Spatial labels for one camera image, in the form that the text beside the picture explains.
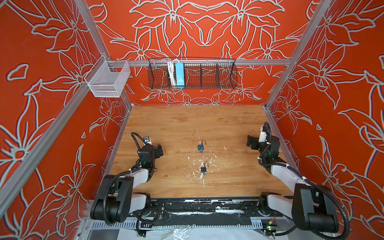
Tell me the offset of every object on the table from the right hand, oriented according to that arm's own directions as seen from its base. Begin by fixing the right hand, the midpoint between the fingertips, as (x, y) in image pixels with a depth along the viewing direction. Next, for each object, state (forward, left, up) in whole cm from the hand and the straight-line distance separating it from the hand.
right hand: (254, 135), depth 88 cm
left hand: (-3, +64, -5) cm, 64 cm away
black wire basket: (+37, +28, +19) cm, 50 cm away
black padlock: (-16, +31, -10) cm, 37 cm away
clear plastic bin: (+32, +92, +20) cm, 99 cm away
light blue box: (+31, +44, +23) cm, 59 cm away
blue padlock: (-2, +32, -11) cm, 34 cm away
